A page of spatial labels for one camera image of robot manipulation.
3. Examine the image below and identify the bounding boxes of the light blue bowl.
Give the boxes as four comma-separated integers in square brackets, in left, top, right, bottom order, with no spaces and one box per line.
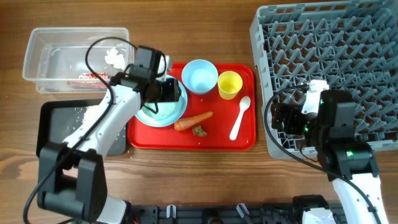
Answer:
[182,59,218,95]

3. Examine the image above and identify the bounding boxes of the white plastic spoon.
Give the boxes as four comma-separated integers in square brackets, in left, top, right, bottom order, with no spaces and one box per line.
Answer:
[229,96,251,141]

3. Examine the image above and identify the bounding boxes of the white tissue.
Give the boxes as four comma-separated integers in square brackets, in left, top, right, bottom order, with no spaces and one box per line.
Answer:
[104,47,125,69]

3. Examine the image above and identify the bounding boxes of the yellow plastic cup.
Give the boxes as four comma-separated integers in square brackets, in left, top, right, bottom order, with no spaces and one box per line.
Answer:
[218,71,243,100]

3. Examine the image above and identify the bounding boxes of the red snack wrapper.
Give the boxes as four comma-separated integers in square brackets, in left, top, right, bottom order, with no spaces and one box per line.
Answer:
[67,73,106,90]

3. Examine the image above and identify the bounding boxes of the rice with peanut shells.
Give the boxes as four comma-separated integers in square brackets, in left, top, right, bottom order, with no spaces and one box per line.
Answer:
[73,105,125,141]

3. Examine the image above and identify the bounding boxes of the green small bowl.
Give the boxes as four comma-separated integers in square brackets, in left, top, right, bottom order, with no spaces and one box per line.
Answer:
[142,102,177,120]

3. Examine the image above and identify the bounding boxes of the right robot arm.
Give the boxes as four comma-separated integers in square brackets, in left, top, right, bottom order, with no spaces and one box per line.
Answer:
[264,90,388,223]

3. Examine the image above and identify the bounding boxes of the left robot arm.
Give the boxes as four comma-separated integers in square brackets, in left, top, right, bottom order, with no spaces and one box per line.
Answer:
[27,46,180,223]

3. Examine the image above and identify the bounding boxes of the grey dishwasher rack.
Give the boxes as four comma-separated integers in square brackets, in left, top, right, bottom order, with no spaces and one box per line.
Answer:
[249,1,397,151]

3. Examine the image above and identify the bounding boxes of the light blue plate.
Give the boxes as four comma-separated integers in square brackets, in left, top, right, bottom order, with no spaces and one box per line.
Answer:
[135,75,188,128]

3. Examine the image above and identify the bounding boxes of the orange carrot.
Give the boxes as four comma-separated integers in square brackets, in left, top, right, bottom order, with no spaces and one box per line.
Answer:
[174,111,213,131]

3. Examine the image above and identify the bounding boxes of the brown food scrap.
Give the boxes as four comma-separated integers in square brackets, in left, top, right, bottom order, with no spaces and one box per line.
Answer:
[192,126,207,137]

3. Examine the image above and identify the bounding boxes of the red serving tray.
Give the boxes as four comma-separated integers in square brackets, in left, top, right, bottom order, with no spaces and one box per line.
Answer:
[126,63,256,151]

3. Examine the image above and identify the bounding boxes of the clear plastic bin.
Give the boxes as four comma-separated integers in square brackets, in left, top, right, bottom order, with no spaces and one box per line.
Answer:
[22,27,134,93]

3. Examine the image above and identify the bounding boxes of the black plastic tray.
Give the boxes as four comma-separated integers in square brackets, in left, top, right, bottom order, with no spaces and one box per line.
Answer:
[35,98,128,159]

